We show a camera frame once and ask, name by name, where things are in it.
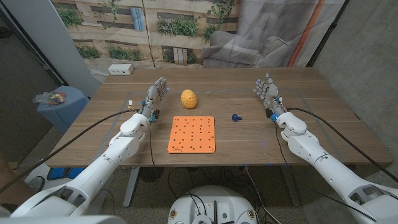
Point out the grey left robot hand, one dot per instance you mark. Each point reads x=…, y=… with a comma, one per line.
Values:
x=152, y=102

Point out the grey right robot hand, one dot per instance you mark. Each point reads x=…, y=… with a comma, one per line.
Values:
x=272, y=96

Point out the blue peg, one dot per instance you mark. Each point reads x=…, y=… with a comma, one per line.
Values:
x=236, y=117

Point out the orange peg board toy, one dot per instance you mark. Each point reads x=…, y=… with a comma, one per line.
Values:
x=191, y=137

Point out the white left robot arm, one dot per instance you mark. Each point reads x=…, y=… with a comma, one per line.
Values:
x=102, y=168

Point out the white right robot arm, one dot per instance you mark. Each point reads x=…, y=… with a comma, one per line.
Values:
x=335, y=174

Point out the yellow toy pineapple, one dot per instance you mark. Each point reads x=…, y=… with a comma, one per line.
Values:
x=189, y=99

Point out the white power strip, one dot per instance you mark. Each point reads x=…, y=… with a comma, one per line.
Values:
x=120, y=69

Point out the black round floor fan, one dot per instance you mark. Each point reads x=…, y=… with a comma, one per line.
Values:
x=151, y=174

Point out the blue stool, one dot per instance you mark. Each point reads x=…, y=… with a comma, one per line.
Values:
x=66, y=112

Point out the white table leg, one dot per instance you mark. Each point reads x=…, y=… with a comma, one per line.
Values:
x=130, y=186

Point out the printed fabric backdrop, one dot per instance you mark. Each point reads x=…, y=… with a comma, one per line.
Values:
x=186, y=18

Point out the grey table leg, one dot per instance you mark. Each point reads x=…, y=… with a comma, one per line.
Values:
x=291, y=189

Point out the plastic bag of toys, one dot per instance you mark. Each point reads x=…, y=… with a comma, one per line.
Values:
x=53, y=98

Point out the blue floor mat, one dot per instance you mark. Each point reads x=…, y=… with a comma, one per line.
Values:
x=63, y=173

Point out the white robot torso base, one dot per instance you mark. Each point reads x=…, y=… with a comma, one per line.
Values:
x=213, y=202

